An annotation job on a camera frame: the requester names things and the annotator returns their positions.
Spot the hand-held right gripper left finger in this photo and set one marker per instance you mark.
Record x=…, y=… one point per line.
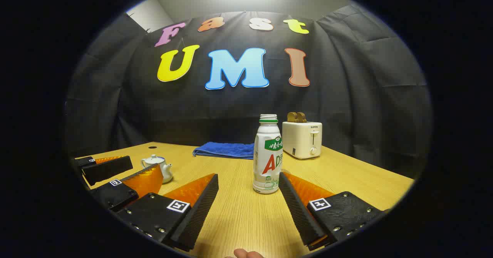
x=200, y=211

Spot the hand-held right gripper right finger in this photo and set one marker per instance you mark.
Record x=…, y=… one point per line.
x=296, y=211

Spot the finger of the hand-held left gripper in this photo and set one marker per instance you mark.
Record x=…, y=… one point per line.
x=113, y=194
x=108, y=169

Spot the white plastic water bottle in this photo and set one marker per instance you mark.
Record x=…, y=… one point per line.
x=265, y=154

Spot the blue folded towel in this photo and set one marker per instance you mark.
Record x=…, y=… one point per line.
x=223, y=150

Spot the white toaster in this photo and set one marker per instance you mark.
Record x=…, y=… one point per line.
x=300, y=138

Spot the brown bread slice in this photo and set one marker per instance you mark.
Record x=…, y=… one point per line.
x=302, y=118
x=292, y=117

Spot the black backdrop cloth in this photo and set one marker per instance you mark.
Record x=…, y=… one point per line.
x=231, y=108

